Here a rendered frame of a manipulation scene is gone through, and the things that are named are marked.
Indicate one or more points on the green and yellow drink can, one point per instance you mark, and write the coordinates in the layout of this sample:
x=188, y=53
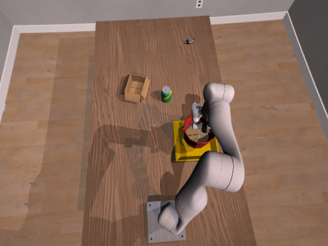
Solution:
x=166, y=94

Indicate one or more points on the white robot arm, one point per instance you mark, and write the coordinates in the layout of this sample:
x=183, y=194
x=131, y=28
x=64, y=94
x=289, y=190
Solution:
x=214, y=169

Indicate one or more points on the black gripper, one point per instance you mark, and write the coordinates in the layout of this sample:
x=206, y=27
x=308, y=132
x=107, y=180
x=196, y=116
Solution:
x=205, y=126

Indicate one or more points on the open brown cardboard box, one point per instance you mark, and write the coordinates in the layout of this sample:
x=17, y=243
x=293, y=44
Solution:
x=133, y=84

